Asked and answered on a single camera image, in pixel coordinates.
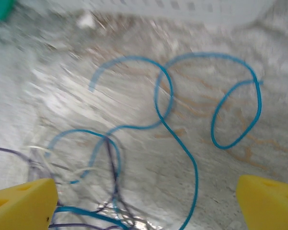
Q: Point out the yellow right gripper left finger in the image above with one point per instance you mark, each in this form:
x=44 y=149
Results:
x=21 y=206

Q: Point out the white slotted plastic basket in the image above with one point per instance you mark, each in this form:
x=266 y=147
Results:
x=206 y=9

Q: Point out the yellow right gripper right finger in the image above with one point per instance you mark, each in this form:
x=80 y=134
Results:
x=270 y=206

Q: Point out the teal slotted plastic basket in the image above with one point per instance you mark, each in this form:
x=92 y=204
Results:
x=0 y=8

